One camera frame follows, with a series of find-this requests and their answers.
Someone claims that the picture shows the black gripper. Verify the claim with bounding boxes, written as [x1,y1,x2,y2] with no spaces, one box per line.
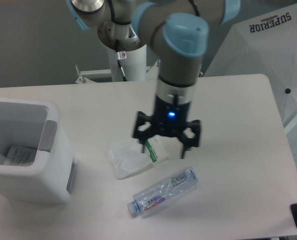
[132,95,202,159]

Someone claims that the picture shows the white umbrella with lettering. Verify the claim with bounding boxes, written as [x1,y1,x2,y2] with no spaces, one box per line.
[204,3,297,133]

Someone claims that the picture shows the white paper inside trash can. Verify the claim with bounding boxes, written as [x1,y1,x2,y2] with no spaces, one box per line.
[3,144,37,167]

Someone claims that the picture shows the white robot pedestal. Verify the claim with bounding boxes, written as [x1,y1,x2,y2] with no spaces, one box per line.
[74,19,164,85]

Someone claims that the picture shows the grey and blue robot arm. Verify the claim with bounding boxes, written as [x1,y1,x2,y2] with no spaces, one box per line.
[66,0,241,151]

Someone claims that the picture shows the white trash can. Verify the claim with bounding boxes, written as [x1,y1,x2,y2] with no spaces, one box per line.
[0,97,78,204]

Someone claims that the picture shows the clear plastic water bottle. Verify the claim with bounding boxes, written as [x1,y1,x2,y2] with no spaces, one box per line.
[126,166,198,217]

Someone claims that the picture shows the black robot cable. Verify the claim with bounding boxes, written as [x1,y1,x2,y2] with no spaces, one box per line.
[114,38,128,82]

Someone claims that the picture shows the clear plastic bag green label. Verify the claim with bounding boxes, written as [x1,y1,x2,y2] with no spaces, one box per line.
[104,136,169,180]

